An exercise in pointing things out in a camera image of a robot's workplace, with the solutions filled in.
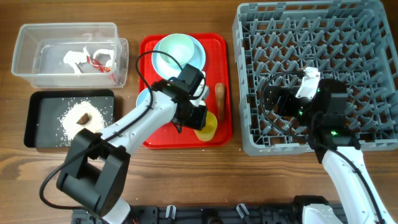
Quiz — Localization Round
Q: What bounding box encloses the light blue plate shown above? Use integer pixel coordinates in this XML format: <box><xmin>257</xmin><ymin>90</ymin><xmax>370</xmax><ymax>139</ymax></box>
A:
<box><xmin>152</xmin><ymin>35</ymin><xmax>206</xmax><ymax>79</ymax></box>

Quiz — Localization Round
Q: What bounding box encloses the small blue bowl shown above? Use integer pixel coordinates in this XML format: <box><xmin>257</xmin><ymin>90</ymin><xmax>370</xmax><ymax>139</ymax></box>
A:
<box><xmin>136</xmin><ymin>88</ymin><xmax>150</xmax><ymax>107</ymax></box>

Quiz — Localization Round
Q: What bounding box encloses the carrot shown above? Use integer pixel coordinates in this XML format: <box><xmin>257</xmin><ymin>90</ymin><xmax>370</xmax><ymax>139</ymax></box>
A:
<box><xmin>215</xmin><ymin>83</ymin><xmax>226</xmax><ymax>121</ymax></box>

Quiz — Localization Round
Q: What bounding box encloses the green bowl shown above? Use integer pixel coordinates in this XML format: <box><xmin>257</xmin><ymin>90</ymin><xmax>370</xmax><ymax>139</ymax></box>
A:
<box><xmin>159</xmin><ymin>34</ymin><xmax>195</xmax><ymax>68</ymax></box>

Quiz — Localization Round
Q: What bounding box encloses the yellow cup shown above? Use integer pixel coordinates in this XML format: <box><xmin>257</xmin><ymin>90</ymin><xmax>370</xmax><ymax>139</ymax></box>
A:
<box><xmin>194</xmin><ymin>111</ymin><xmax>218</xmax><ymax>142</ymax></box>

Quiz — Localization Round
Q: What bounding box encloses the red snack wrapper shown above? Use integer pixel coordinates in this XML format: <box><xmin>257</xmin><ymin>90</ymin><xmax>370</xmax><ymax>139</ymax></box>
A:
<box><xmin>86</xmin><ymin>56</ymin><xmax>117</xmax><ymax>83</ymax></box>

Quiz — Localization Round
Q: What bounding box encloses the brown food scrap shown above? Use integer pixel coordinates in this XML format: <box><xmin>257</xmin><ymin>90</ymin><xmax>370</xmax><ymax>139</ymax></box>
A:
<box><xmin>76</xmin><ymin>113</ymin><xmax>91</xmax><ymax>126</ymax></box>

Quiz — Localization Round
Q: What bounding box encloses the white rice pile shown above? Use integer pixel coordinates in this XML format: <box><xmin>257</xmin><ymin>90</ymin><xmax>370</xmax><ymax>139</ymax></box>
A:
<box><xmin>60</xmin><ymin>100</ymin><xmax>106</xmax><ymax>141</ymax></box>

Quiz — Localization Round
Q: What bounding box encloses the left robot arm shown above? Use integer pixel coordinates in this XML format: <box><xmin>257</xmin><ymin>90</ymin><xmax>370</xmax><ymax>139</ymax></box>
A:
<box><xmin>57</xmin><ymin>65</ymin><xmax>208</xmax><ymax>223</ymax></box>

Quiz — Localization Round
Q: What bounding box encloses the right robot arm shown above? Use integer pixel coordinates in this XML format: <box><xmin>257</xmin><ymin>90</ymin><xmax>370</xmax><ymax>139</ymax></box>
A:
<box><xmin>261</xmin><ymin>79</ymin><xmax>394</xmax><ymax>223</ymax></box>

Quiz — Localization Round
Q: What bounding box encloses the grey dishwasher rack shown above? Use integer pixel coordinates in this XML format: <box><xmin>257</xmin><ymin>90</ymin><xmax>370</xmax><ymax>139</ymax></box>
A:
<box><xmin>232</xmin><ymin>1</ymin><xmax>397</xmax><ymax>156</ymax></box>

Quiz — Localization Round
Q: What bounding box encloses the clear plastic bin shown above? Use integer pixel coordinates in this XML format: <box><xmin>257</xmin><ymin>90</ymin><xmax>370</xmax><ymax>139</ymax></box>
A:
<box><xmin>11</xmin><ymin>22</ymin><xmax>129</xmax><ymax>88</ymax></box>

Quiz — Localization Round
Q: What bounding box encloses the black plastic tray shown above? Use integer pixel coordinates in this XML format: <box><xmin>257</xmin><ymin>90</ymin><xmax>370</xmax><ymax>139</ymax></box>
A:
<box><xmin>24</xmin><ymin>89</ymin><xmax>116</xmax><ymax>149</ymax></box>

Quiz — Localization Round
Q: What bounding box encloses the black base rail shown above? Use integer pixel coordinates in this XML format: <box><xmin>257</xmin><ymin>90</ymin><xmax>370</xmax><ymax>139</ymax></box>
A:
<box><xmin>71</xmin><ymin>203</ymin><xmax>299</xmax><ymax>224</ymax></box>

